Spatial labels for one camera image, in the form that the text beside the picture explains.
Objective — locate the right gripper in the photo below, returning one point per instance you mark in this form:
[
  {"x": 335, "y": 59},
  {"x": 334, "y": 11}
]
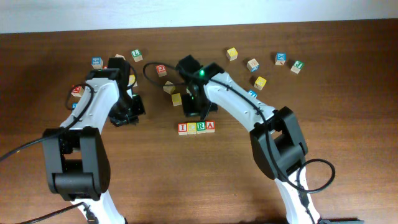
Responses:
[{"x": 189, "y": 111}]

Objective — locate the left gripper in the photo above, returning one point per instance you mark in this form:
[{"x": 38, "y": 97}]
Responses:
[{"x": 138, "y": 109}]

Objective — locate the green letter R block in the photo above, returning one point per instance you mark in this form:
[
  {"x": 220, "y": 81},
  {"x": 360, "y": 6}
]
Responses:
[{"x": 201, "y": 127}]

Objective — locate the yellow letter C block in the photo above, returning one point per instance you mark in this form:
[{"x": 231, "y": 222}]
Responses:
[{"x": 191, "y": 128}]

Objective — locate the red letter A block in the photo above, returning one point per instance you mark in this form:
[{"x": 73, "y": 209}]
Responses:
[{"x": 210, "y": 126}]

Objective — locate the red letter I block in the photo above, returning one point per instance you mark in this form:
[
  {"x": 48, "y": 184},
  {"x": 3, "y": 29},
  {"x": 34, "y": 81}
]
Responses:
[{"x": 182, "y": 129}]

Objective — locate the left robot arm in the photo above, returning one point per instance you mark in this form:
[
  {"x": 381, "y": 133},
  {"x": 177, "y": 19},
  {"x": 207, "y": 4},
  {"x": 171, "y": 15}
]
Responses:
[{"x": 76, "y": 163}]

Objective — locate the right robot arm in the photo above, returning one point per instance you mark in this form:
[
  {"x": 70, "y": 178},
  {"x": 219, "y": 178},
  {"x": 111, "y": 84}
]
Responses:
[{"x": 277, "y": 141}]

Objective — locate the yellow letter S block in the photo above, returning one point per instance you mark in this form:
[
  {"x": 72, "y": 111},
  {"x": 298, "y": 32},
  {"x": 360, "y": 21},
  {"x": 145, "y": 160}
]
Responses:
[{"x": 176, "y": 99}]

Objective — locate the yellow block upper left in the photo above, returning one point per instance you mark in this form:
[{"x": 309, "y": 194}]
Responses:
[{"x": 132, "y": 81}]

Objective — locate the plain tilted wooden block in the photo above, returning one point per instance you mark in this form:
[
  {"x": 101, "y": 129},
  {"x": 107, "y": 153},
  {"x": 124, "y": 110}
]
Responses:
[{"x": 169, "y": 87}]

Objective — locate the red letter Q block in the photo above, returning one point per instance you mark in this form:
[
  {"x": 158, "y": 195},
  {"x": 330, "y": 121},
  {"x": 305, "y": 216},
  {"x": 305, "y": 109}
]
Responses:
[{"x": 161, "y": 70}]

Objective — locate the red letter M block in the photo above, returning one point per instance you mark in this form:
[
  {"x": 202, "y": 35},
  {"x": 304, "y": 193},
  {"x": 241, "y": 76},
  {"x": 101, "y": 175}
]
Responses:
[{"x": 78, "y": 91}]

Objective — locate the blue letter S block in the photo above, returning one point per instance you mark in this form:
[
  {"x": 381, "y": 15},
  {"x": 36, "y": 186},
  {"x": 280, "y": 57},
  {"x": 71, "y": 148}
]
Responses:
[{"x": 97, "y": 62}]

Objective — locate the green letter L block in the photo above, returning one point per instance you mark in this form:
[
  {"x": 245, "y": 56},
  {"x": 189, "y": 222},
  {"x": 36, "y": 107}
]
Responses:
[{"x": 137, "y": 55}]

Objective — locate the blue letter L block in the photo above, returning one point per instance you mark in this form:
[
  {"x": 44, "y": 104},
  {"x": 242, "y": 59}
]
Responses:
[{"x": 252, "y": 93}]

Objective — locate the yellow block top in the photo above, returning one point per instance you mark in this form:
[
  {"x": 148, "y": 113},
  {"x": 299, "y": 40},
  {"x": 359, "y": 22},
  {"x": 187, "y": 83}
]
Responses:
[{"x": 232, "y": 54}]

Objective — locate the yellow block right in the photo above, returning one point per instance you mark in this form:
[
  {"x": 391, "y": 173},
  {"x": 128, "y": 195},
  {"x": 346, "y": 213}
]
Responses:
[{"x": 260, "y": 83}]

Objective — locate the wooden block blue D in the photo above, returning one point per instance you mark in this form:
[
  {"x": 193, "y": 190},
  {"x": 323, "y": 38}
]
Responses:
[{"x": 252, "y": 65}]

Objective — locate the blue letter X block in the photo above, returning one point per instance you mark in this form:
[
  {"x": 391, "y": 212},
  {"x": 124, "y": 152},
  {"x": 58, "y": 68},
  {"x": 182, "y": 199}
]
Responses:
[{"x": 280, "y": 58}]

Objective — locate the green letter J block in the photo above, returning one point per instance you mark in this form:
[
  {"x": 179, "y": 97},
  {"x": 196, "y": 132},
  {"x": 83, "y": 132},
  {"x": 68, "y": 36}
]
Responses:
[{"x": 297, "y": 66}]

